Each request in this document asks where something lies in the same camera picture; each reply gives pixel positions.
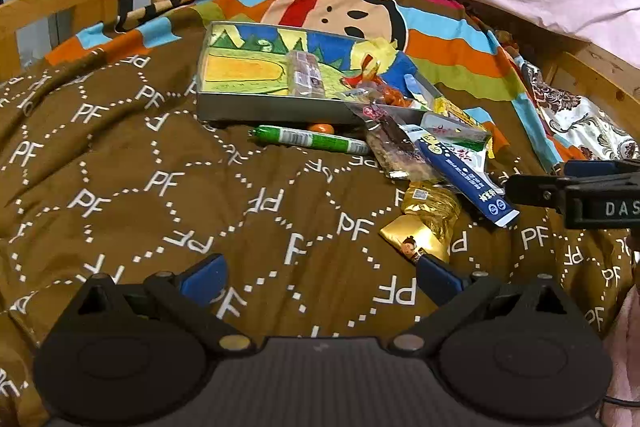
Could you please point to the floral patterned cloth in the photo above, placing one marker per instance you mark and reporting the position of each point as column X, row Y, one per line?
column 575, row 117

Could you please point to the pink purple snack packet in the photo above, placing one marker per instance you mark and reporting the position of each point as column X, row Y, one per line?
column 305, row 74

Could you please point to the red orange snack packet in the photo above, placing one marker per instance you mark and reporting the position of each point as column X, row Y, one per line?
column 385, row 94

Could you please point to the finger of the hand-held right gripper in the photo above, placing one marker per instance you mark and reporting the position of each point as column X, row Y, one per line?
column 535, row 191
column 590, row 168

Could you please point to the pink fluffy cloth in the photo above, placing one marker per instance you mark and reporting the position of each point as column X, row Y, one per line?
column 627, row 357

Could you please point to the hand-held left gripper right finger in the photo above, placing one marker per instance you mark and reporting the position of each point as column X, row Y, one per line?
column 440, row 278

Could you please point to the dark blue snack packet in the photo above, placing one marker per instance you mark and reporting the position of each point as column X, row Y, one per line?
column 465, row 179

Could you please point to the gold snack packet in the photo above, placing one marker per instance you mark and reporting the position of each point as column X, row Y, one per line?
column 430, row 207

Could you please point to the yellow snack packet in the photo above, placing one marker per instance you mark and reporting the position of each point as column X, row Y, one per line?
column 450, row 107

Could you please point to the white green snack packet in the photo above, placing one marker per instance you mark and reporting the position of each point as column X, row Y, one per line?
column 465, row 139

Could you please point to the small orange ball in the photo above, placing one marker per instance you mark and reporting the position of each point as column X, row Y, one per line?
column 320, row 128

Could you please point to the colourful printed tin tray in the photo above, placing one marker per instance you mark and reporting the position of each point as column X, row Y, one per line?
column 235, row 107

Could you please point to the wooden bed frame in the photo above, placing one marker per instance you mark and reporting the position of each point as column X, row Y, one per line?
column 50, row 2

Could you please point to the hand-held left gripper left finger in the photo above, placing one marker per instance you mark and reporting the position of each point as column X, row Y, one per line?
column 205, row 281

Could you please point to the green sausage stick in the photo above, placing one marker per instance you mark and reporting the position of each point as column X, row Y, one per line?
column 300, row 138

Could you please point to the brown red snack packet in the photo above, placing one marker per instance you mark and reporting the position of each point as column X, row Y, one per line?
column 395, row 152

